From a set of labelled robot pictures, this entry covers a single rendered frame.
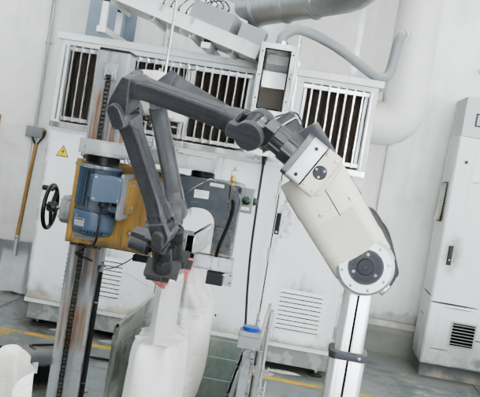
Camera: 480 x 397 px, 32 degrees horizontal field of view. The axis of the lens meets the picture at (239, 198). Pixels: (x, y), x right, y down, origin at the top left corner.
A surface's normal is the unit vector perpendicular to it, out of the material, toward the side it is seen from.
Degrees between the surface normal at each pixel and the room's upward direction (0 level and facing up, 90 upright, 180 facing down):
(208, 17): 88
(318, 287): 90
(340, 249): 115
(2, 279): 76
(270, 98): 44
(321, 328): 90
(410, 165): 90
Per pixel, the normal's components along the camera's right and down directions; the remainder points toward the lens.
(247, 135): -0.40, 0.44
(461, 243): -0.08, 0.04
